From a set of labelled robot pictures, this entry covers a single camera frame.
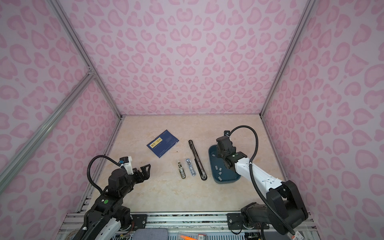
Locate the orange handled tool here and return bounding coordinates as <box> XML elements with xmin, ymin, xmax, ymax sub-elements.
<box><xmin>178</xmin><ymin>232</ymin><xmax>208</xmax><ymax>240</ymax></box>

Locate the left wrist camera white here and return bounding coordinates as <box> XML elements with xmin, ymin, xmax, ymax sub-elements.
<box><xmin>119</xmin><ymin>156</ymin><xmax>134</xmax><ymax>175</ymax></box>

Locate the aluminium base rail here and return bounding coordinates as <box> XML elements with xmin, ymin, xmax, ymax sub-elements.
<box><xmin>55</xmin><ymin>212</ymin><xmax>320</xmax><ymax>240</ymax></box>

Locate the aluminium frame corner post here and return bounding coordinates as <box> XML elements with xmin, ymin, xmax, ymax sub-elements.
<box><xmin>46</xmin><ymin>0</ymin><xmax>123</xmax><ymax>120</ymax></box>
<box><xmin>260</xmin><ymin>0</ymin><xmax>319</xmax><ymax>119</ymax></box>

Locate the teal plastic tray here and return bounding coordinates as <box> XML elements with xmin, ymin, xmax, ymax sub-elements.
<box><xmin>209</xmin><ymin>145</ymin><xmax>241</xmax><ymax>184</ymax></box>

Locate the aluminium frame corner post right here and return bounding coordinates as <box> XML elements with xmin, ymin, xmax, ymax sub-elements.
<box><xmin>260</xmin><ymin>0</ymin><xmax>319</xmax><ymax>119</ymax></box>

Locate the blue book yellow label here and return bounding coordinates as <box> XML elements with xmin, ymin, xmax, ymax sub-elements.
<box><xmin>147</xmin><ymin>130</ymin><xmax>179</xmax><ymax>158</ymax></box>

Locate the aluminium diagonal frame bar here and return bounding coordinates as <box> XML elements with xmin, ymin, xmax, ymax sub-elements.
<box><xmin>1</xmin><ymin>71</ymin><xmax>94</xmax><ymax>193</ymax></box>

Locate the aluminium frame corner post left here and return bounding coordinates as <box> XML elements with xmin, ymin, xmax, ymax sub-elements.
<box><xmin>46</xmin><ymin>0</ymin><xmax>123</xmax><ymax>120</ymax></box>

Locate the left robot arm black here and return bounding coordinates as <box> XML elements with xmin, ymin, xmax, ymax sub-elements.
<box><xmin>74</xmin><ymin>155</ymin><xmax>151</xmax><ymax>240</ymax></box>

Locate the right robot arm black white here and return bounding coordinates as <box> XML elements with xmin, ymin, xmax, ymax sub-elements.
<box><xmin>216</xmin><ymin>125</ymin><xmax>309</xmax><ymax>240</ymax></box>

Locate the white tag front right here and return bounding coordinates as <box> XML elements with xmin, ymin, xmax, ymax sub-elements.
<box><xmin>287</xmin><ymin>231</ymin><xmax>305</xmax><ymax>240</ymax></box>

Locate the grey pad front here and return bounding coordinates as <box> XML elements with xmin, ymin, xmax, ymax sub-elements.
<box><xmin>132</xmin><ymin>229</ymin><xmax>169</xmax><ymax>240</ymax></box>

